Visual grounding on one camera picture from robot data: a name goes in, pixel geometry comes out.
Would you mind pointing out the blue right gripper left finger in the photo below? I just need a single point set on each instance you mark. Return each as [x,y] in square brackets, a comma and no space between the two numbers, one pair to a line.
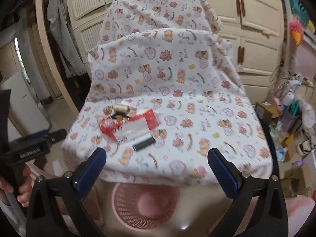
[87,172]

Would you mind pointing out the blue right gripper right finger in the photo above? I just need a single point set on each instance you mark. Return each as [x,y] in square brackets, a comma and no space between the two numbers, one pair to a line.
[227,175]

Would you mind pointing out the black cylindrical tube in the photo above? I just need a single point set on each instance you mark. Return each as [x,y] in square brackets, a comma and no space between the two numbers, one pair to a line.
[144,144]

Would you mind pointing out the red and clear plastic wrapper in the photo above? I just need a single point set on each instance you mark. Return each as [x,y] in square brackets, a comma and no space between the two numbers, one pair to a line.
[129,128]

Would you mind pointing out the person's left hand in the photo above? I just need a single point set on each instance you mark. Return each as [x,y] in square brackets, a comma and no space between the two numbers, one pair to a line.
[25,189]

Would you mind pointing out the pink plastic waste basket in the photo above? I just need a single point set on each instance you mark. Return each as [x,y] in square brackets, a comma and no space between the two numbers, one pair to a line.
[144,208]

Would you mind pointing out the beige thread spool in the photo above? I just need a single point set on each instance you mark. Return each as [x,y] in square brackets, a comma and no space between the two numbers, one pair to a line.
[121,108]

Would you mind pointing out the brown cardboard box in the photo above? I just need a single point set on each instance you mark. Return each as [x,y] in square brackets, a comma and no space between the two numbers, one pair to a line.
[266,111]

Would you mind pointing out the hanging grey jeans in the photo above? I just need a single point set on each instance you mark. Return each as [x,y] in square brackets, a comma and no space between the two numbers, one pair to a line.
[60,30]

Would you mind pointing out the bear patterned white sheet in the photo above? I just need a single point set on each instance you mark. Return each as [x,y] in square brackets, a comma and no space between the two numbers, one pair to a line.
[196,95]

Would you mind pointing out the pink and orange plush toy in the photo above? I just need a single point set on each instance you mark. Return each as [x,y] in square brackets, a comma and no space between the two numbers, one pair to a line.
[296,31]

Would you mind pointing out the cream louvered wardrobe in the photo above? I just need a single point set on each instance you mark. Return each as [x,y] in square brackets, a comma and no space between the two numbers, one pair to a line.
[254,27]

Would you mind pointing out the curved cream wooden frame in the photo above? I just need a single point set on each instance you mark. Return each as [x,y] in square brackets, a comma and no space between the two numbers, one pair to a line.
[40,17]

